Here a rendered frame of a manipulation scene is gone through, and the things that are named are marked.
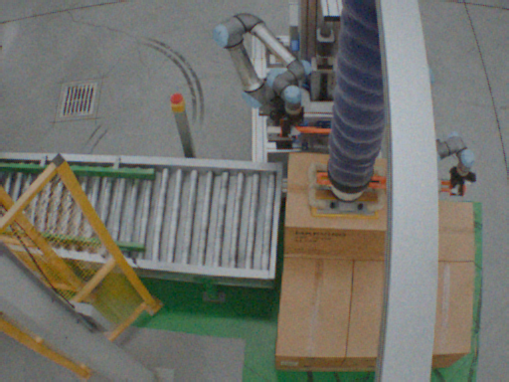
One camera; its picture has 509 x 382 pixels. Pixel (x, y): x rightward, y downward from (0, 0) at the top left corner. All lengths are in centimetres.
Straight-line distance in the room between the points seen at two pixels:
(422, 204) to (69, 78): 438
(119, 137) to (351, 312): 218
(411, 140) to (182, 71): 392
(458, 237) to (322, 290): 92
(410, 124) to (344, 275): 255
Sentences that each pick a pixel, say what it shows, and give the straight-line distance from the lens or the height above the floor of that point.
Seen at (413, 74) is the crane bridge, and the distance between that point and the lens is 145.
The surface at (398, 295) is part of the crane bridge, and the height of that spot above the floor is 305.
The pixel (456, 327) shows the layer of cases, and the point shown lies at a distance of 390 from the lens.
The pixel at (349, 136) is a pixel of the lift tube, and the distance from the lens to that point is 275.
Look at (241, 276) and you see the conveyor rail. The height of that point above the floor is 59.
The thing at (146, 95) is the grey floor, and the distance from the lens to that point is 510.
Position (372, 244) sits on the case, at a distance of 359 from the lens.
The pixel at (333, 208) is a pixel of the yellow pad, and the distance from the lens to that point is 339.
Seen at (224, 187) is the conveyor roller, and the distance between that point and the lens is 405.
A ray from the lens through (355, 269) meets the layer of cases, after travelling 388.
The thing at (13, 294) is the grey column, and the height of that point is 249.
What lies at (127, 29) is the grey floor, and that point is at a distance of 556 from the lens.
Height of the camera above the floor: 422
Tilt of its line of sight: 66 degrees down
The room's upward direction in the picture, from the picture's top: 6 degrees counter-clockwise
